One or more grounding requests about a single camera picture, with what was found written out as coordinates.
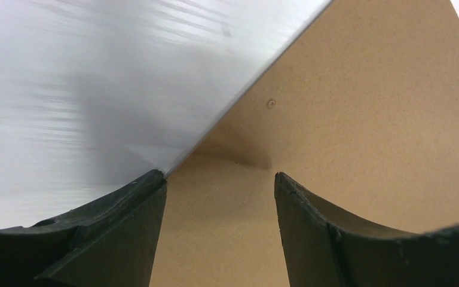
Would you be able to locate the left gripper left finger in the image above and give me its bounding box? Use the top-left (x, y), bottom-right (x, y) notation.
top-left (0, 170), bottom-right (167, 286)

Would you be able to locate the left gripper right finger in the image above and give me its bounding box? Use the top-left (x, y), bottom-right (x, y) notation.
top-left (274, 172), bottom-right (459, 286)

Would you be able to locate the seascape photo print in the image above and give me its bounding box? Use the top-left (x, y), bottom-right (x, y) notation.
top-left (0, 1), bottom-right (329, 229)

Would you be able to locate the brown cardboard backing board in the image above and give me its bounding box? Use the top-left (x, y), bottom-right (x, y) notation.
top-left (150, 1), bottom-right (459, 286)

